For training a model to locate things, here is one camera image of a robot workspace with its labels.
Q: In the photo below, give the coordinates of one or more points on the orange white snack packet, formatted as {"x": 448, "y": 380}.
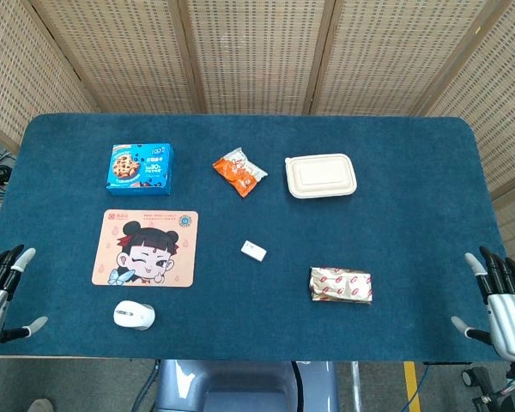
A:
{"x": 239, "y": 171}

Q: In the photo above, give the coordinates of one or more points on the gold foil red-print snack pack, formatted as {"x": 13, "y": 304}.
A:
{"x": 341, "y": 285}

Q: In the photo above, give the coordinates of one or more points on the grey shoe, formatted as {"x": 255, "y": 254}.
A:
{"x": 40, "y": 405}

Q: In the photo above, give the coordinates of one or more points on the woven bamboo folding screen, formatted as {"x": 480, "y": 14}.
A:
{"x": 257, "y": 56}

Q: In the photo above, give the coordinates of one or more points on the beige lidded food container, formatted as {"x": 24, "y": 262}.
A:
{"x": 320, "y": 175}

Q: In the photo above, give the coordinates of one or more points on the blue felt table mat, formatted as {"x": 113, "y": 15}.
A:
{"x": 257, "y": 206}

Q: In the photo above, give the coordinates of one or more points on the pink cartoon girl mouse pad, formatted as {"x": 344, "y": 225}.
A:
{"x": 146, "y": 248}

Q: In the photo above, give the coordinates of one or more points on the blue cookie box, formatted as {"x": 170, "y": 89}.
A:
{"x": 140, "y": 170}

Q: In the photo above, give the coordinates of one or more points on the white computer mouse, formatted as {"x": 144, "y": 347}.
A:
{"x": 134, "y": 315}

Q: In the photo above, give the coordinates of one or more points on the black caster wheel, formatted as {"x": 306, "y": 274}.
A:
{"x": 469, "y": 377}

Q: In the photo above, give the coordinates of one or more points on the small white rectangular box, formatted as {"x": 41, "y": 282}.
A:
{"x": 253, "y": 250}

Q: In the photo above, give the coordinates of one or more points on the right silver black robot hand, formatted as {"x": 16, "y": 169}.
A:
{"x": 504, "y": 313}

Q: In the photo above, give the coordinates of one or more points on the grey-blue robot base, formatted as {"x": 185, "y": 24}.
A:
{"x": 244, "y": 386}

